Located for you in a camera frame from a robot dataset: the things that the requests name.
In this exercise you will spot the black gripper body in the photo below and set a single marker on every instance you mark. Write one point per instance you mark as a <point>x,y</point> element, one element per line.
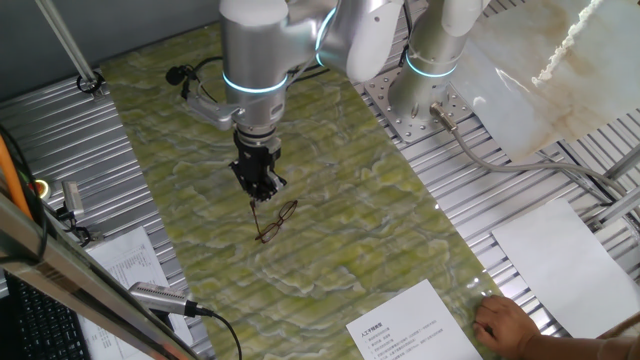
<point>255,162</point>

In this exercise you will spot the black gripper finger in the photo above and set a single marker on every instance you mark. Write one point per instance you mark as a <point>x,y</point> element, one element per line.
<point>277,182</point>
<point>257,192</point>

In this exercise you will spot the red frame glasses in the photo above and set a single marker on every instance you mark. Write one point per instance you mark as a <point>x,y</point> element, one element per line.
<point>274,227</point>

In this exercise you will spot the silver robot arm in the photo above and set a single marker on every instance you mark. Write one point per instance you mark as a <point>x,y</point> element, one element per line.
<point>255,55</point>

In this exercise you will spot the person's hand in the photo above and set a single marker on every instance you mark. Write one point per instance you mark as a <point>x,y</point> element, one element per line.
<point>505,325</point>

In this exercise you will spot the green marble pattern mat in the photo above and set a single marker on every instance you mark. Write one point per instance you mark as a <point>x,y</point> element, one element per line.
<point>350,225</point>

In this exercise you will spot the printed table paper sheet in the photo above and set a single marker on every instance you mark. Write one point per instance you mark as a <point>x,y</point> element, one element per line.
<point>125,260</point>

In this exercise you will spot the instruction paper sheet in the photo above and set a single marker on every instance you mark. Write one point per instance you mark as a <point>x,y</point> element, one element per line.
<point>410,325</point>

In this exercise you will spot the red emergency stop button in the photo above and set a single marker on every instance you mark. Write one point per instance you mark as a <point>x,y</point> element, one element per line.
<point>42,189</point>

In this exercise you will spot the thin aluminium pole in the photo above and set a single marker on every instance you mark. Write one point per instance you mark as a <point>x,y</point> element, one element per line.
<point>65,37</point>

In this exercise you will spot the black keyboard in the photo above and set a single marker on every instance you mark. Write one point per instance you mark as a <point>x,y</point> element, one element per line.
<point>45,330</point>

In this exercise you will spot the white marble pattern sheet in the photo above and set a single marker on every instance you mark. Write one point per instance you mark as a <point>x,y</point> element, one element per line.
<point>550,90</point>

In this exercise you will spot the blank white paper sheet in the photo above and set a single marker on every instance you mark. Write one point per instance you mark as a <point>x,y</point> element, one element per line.
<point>565,270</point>

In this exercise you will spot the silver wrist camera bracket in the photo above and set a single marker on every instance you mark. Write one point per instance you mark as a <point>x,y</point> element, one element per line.
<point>212,112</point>

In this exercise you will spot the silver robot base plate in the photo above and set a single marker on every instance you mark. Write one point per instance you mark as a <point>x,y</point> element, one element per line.
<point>415,131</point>

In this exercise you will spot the small silver camera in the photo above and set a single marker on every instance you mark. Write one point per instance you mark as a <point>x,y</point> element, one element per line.
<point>72,197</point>

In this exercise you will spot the small black camera stand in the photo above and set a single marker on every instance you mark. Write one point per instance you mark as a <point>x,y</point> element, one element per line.
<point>75,232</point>

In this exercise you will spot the aluminium frame beam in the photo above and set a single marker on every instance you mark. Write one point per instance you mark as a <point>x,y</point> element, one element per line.
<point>75,285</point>

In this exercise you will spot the aluminium frame strut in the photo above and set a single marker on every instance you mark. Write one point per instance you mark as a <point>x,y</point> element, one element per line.
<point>620,207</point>
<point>625,165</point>

